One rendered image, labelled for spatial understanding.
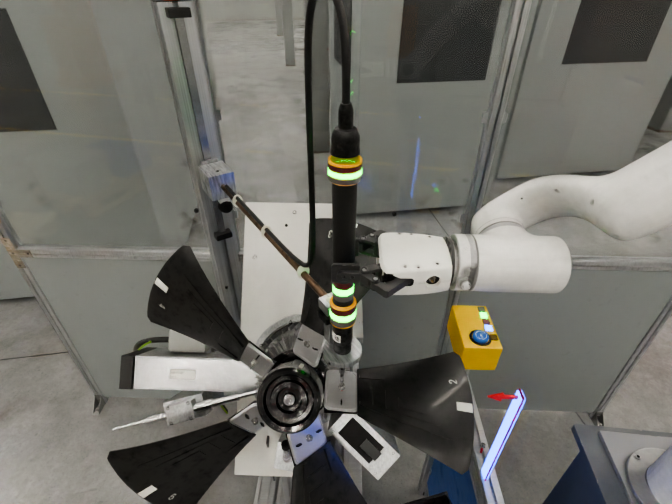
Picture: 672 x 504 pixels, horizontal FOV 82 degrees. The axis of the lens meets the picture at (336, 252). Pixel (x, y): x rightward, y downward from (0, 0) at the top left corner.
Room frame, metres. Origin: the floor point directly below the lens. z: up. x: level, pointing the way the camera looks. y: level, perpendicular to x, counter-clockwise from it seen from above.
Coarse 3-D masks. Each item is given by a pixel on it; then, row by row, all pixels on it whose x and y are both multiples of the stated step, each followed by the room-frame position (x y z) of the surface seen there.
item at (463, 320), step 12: (456, 312) 0.79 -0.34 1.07; (468, 312) 0.79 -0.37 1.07; (456, 324) 0.75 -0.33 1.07; (468, 324) 0.75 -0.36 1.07; (480, 324) 0.75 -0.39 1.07; (492, 324) 0.75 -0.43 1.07; (456, 336) 0.73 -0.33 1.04; (468, 336) 0.70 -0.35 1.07; (456, 348) 0.71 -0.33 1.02; (468, 348) 0.67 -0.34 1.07; (480, 348) 0.67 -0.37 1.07; (492, 348) 0.67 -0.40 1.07; (468, 360) 0.67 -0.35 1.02; (480, 360) 0.66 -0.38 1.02; (492, 360) 0.66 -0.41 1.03
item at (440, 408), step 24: (432, 360) 0.53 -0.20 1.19; (456, 360) 0.53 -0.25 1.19; (360, 384) 0.47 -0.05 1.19; (384, 384) 0.48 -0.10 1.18; (408, 384) 0.48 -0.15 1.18; (432, 384) 0.48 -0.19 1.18; (360, 408) 0.42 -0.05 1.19; (384, 408) 0.43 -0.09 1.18; (408, 408) 0.43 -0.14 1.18; (432, 408) 0.43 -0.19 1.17; (456, 408) 0.44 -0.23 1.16; (408, 432) 0.39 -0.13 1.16; (432, 432) 0.39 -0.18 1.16; (456, 432) 0.40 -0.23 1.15; (432, 456) 0.36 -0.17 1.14; (456, 456) 0.36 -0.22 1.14
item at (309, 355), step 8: (304, 328) 0.56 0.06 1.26; (304, 336) 0.54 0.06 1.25; (312, 336) 0.53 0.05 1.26; (320, 336) 0.52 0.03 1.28; (296, 344) 0.54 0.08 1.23; (312, 344) 0.52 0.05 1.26; (320, 344) 0.50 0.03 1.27; (296, 352) 0.53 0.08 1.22; (304, 352) 0.51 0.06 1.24; (312, 352) 0.50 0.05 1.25; (320, 352) 0.49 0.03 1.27; (304, 360) 0.50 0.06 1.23; (312, 360) 0.49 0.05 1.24
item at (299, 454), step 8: (312, 424) 0.43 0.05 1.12; (320, 424) 0.44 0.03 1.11; (304, 432) 0.41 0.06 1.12; (312, 432) 0.42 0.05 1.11; (320, 432) 0.43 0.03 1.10; (288, 440) 0.39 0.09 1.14; (296, 440) 0.39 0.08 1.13; (304, 440) 0.40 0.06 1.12; (312, 440) 0.41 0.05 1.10; (320, 440) 0.41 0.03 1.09; (296, 448) 0.38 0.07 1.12; (304, 448) 0.39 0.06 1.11; (312, 448) 0.39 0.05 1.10; (296, 456) 0.37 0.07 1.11; (304, 456) 0.38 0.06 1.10
